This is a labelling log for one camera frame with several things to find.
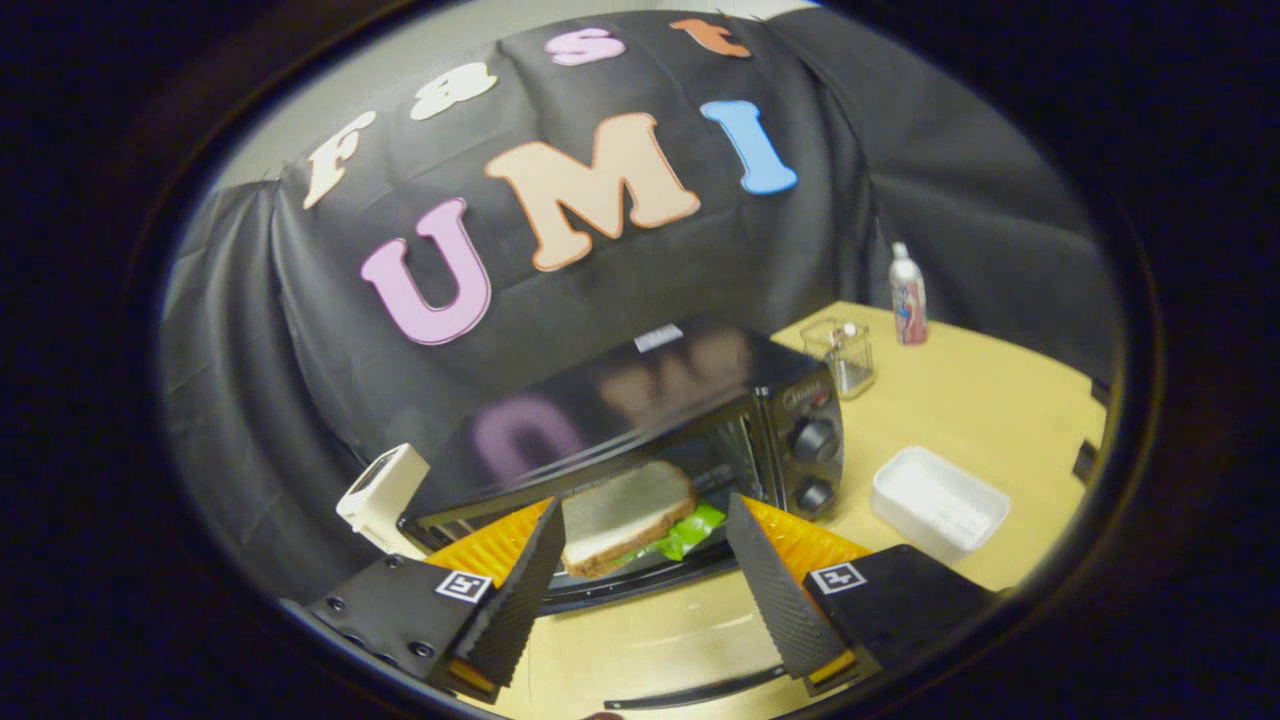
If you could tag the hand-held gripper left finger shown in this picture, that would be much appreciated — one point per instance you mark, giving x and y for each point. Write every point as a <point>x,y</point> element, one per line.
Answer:
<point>525,590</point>

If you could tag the bread and lettuce sandwich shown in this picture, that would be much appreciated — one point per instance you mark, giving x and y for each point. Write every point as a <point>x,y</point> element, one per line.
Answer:
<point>625,510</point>

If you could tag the white plastic tray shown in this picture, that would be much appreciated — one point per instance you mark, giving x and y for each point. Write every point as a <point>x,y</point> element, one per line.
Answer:
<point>935,500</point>

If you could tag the pink drink bottle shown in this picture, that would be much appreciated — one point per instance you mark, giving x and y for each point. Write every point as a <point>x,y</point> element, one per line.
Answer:
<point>909,300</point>

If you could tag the black table edge bracket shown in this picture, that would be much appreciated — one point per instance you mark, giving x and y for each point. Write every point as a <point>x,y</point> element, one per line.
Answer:
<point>1085,462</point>

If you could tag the clear square holder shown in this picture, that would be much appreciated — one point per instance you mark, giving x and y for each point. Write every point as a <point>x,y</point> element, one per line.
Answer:
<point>845,355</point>

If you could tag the black toaster oven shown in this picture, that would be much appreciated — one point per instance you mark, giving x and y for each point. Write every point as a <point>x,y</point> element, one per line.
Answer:
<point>620,400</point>

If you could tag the white pop-up toaster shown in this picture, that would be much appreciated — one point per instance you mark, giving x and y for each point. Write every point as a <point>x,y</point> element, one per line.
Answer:
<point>385,495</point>

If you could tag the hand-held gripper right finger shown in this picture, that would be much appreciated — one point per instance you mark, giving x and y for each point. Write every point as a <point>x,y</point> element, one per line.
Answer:
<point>770,595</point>

